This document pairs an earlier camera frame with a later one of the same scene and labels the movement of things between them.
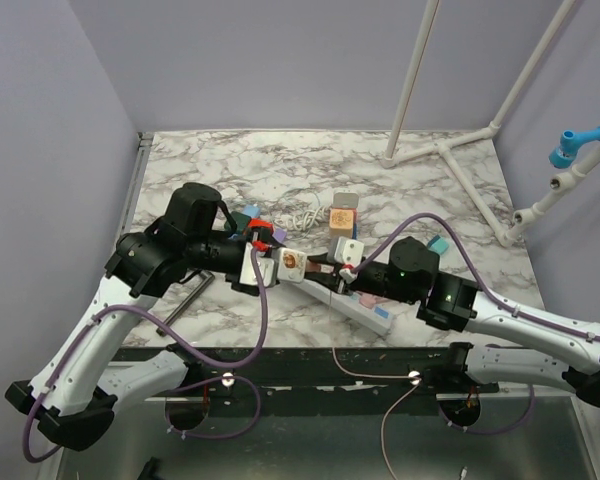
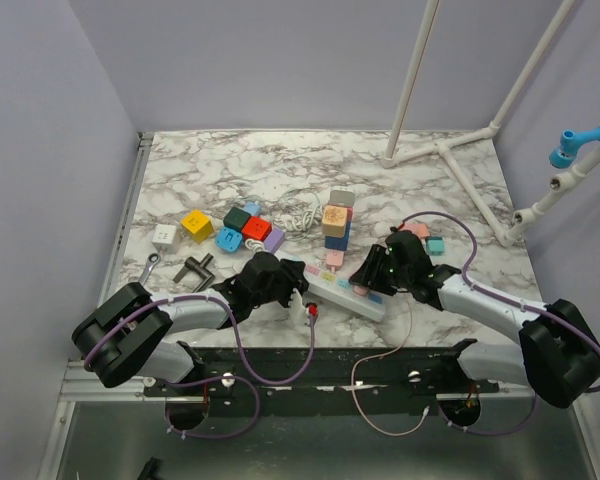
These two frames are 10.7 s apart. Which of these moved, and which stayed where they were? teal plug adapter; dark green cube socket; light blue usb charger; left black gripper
Moved: left black gripper
Stayed: dark green cube socket; light blue usb charger; teal plug adapter
